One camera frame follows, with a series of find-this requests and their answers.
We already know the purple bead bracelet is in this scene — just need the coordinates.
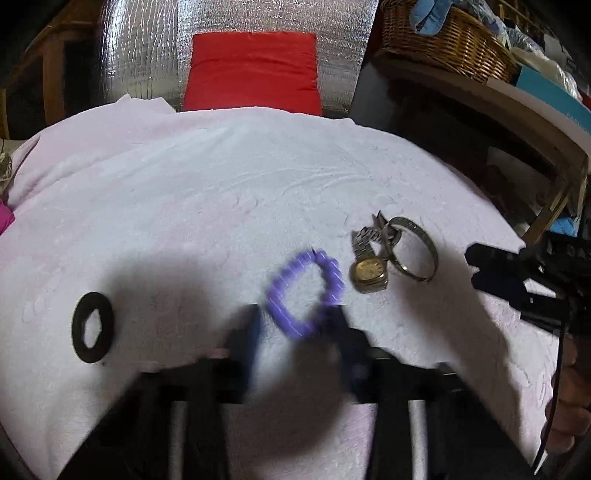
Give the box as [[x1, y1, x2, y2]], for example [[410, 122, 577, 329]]
[[265, 249, 346, 341]]

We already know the teal box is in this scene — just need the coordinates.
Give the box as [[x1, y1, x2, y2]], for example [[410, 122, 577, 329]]
[[515, 65, 591, 125]]

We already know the light blue cloth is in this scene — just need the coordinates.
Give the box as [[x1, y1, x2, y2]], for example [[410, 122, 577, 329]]
[[410, 0, 455, 35]]

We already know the person's right hand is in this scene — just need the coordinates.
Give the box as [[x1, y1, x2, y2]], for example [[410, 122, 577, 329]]
[[545, 342, 591, 455]]

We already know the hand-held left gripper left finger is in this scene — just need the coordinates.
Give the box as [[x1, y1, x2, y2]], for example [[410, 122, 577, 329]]
[[83, 302, 264, 480]]

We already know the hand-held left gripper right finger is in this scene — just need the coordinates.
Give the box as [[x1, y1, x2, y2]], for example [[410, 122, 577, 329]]
[[323, 306, 525, 480]]

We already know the wooden chair frame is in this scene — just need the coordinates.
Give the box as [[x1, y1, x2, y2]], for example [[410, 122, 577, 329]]
[[0, 0, 109, 139]]

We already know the red cushion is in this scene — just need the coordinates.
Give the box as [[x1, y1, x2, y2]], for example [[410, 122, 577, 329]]
[[182, 31, 322, 116]]

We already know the black ring bracelet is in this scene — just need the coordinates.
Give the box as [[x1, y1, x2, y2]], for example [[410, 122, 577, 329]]
[[71, 292, 115, 364]]

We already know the silver foil insulation sheet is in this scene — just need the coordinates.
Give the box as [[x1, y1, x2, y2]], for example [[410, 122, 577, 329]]
[[99, 0, 380, 118]]

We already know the black cable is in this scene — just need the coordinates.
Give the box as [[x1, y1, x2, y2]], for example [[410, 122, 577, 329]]
[[531, 318, 571, 476]]

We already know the clear plastic bag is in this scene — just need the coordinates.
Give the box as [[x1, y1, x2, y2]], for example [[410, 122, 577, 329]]
[[503, 28, 583, 93]]

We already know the pale pink embossed towel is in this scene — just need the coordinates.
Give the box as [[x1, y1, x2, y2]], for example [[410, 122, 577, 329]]
[[0, 93, 561, 480]]

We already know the wooden table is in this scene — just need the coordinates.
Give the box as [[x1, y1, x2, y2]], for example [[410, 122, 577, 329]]
[[369, 48, 591, 245]]

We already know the gold wristwatch with metal band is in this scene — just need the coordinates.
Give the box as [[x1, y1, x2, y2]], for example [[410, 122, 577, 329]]
[[349, 211, 438, 292]]

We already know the wicker basket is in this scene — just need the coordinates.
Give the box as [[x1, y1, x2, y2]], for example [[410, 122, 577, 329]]
[[379, 0, 520, 85]]

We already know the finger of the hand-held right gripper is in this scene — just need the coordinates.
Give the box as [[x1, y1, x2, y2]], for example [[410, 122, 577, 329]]
[[472, 271, 571, 333], [465, 244, 546, 275]]

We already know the magenta cloth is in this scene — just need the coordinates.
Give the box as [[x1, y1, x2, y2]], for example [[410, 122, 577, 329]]
[[0, 200, 16, 236]]

